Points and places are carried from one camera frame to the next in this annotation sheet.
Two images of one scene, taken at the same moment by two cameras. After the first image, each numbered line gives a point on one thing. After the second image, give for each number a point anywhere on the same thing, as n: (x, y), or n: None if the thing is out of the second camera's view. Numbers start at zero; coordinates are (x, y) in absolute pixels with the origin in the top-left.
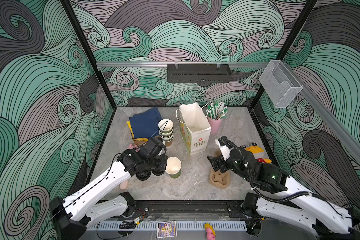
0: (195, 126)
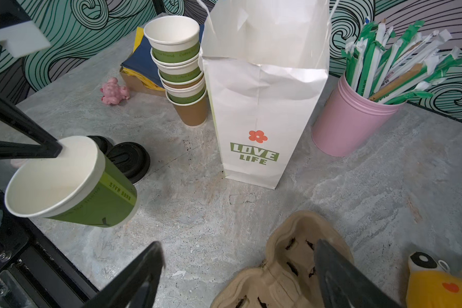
0: (265, 63)
